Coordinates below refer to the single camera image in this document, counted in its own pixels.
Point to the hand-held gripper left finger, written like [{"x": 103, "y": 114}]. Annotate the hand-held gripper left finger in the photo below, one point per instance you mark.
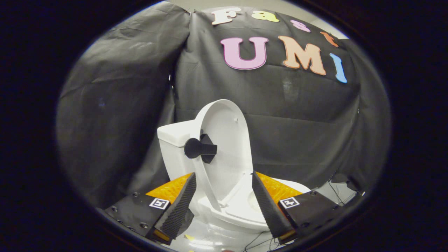
[{"x": 180, "y": 206}]

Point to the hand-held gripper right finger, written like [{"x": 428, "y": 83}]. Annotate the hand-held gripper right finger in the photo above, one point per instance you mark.
[{"x": 267, "y": 210}]

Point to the white toilet lid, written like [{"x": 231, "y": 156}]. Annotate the white toilet lid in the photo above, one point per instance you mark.
[{"x": 227, "y": 133}]

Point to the black backdrop cloth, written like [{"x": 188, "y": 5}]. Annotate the black backdrop cloth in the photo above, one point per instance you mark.
[{"x": 297, "y": 122}]

